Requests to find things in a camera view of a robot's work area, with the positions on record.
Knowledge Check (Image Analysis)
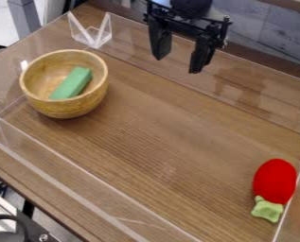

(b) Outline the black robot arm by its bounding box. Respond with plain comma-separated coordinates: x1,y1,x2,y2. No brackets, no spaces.
144,0,232,74

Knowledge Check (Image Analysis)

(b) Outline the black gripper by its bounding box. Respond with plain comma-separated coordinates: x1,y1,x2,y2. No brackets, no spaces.
145,0,232,74

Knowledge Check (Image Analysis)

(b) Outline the brown wooden bowl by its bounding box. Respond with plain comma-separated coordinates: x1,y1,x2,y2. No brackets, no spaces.
20,49,109,119

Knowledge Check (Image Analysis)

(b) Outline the black cable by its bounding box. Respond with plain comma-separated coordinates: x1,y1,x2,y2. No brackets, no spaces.
0,214,32,242

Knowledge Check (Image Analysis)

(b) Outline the grey metal post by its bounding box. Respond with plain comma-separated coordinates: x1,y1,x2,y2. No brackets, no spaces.
8,0,41,39

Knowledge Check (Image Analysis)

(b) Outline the red plush strawberry toy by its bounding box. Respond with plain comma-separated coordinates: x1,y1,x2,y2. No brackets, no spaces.
251,159,298,223

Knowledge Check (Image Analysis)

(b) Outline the green rectangular block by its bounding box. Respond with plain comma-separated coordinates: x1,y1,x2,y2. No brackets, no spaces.
49,67,93,99

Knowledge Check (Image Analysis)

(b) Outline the black metal bracket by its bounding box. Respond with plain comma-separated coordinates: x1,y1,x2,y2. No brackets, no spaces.
17,211,61,242

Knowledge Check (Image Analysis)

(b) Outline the clear acrylic enclosure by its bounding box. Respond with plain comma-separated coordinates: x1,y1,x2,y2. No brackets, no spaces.
0,17,300,242

